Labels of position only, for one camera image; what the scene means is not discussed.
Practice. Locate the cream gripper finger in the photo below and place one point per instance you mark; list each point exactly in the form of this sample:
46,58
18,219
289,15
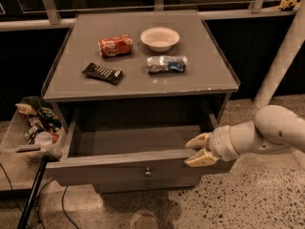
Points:
199,141
202,158

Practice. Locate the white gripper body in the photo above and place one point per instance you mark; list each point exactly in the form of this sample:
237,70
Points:
221,143

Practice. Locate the grey top drawer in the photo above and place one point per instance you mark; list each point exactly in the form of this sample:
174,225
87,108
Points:
105,145

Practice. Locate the grey drawer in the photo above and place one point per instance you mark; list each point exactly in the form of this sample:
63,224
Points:
105,145
145,184

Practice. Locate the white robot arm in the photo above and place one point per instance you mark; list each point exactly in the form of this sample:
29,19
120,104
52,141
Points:
274,128

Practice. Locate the grey bottom drawer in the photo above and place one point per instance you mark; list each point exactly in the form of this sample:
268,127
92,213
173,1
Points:
145,184

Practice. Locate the grey drawer cabinet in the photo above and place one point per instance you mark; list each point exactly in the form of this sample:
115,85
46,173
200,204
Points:
207,83

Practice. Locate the silver blue chip bag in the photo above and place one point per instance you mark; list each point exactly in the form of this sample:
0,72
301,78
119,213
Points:
167,64

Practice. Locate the white paper bowl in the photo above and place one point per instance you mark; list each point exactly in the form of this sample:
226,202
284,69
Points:
159,39

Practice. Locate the black snack bar wrapper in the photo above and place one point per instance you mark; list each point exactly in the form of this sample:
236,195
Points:
105,74

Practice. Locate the yellow object on railing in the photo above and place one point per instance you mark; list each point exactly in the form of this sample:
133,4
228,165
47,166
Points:
287,4

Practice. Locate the white cup in bin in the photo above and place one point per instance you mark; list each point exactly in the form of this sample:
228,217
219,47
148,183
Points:
43,138

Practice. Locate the black pole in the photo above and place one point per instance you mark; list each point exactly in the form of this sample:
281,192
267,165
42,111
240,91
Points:
33,193

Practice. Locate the metal railing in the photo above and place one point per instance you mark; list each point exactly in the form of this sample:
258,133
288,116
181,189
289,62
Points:
27,14

